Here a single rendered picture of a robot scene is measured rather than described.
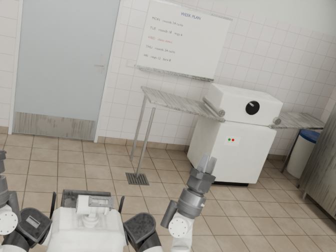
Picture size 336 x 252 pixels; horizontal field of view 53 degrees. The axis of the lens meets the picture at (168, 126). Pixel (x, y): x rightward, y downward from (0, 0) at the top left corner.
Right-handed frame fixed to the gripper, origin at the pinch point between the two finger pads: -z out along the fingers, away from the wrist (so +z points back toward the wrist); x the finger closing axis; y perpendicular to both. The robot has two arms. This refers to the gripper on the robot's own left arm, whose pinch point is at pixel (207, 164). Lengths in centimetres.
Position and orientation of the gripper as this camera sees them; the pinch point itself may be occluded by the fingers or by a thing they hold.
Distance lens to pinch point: 118.5
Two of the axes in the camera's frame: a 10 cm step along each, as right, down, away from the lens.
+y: -7.3, -3.0, 6.2
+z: -4.0, 9.2, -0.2
